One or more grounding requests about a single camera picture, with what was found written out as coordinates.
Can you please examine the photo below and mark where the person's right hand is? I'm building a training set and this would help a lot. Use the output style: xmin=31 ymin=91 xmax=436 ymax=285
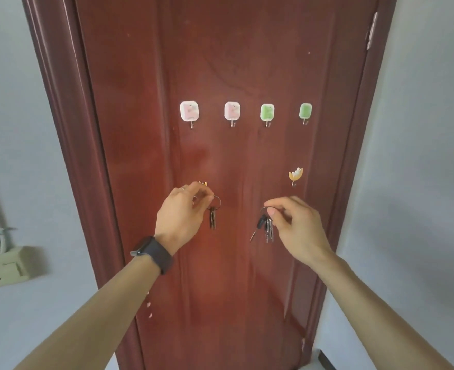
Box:
xmin=264 ymin=196 xmax=337 ymax=268

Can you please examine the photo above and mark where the person's left hand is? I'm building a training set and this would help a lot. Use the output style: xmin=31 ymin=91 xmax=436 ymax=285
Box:
xmin=154 ymin=182 xmax=215 ymax=257

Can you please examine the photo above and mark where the bunch of keys black fob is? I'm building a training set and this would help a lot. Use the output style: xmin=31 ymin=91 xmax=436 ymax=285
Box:
xmin=249 ymin=207 xmax=276 ymax=244

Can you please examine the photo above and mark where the pink square hook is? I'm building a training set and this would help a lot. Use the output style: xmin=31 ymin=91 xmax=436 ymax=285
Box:
xmin=224 ymin=101 xmax=241 ymax=128
xmin=179 ymin=100 xmax=200 ymax=130

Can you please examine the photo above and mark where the green square hook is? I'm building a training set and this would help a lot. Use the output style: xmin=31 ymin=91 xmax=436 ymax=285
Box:
xmin=299 ymin=102 xmax=313 ymax=126
xmin=260 ymin=103 xmax=276 ymax=128

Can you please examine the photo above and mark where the dark red wooden door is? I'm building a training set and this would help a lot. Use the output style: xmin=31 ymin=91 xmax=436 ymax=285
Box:
xmin=20 ymin=0 xmax=399 ymax=370

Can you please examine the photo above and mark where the person's right forearm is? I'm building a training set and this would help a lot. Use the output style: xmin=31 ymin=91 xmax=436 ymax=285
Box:
xmin=319 ymin=254 xmax=454 ymax=370

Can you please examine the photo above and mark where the person's left forearm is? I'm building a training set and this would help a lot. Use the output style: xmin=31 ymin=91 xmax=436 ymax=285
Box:
xmin=15 ymin=257 xmax=162 ymax=370

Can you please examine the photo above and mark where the black wrist watch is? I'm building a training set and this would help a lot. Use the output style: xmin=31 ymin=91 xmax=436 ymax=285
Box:
xmin=130 ymin=236 xmax=175 ymax=275

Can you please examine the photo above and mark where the beige wall socket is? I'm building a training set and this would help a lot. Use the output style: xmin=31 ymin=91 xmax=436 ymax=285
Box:
xmin=0 ymin=246 xmax=30 ymax=291

